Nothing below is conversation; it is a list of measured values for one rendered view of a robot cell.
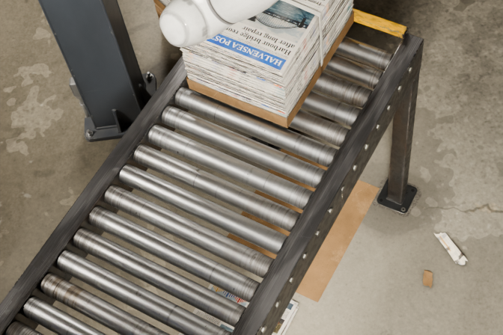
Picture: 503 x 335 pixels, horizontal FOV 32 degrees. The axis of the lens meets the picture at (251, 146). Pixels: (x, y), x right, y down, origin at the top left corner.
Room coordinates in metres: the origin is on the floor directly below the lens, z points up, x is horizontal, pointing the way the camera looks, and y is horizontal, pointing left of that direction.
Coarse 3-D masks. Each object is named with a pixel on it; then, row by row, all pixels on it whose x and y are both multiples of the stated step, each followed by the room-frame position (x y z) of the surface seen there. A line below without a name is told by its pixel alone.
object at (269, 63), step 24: (240, 24) 1.34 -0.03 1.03; (264, 24) 1.32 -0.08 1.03; (288, 24) 1.31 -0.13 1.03; (312, 24) 1.30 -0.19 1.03; (192, 48) 1.33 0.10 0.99; (216, 48) 1.28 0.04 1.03; (240, 48) 1.27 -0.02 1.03; (264, 48) 1.25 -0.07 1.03; (288, 48) 1.24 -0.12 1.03; (312, 48) 1.29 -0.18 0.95; (192, 72) 1.35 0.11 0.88; (216, 72) 1.30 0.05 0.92; (240, 72) 1.25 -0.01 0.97; (264, 72) 1.21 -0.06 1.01; (288, 72) 1.19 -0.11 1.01; (312, 72) 1.29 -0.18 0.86; (240, 96) 1.26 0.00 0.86; (264, 96) 1.22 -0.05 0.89; (288, 96) 1.20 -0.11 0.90
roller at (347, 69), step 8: (336, 56) 1.38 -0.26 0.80; (328, 64) 1.36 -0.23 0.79; (336, 64) 1.35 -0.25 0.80; (344, 64) 1.34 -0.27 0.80; (352, 64) 1.34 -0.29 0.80; (360, 64) 1.34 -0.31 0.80; (328, 72) 1.36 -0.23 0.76; (336, 72) 1.34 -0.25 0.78; (344, 72) 1.33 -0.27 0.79; (352, 72) 1.32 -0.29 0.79; (360, 72) 1.31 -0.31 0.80; (368, 72) 1.31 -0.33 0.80; (376, 72) 1.30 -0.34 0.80; (352, 80) 1.31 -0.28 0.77; (360, 80) 1.30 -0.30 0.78; (368, 80) 1.29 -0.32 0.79; (376, 80) 1.28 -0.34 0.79
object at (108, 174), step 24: (168, 96) 1.34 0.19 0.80; (144, 120) 1.28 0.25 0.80; (120, 144) 1.22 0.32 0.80; (120, 168) 1.15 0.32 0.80; (144, 168) 1.21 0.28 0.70; (96, 192) 1.10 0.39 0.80; (72, 216) 1.04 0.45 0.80; (48, 240) 0.99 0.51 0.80; (72, 240) 0.98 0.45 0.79; (48, 264) 0.93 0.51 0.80; (24, 288) 0.88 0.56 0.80; (0, 312) 0.83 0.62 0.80
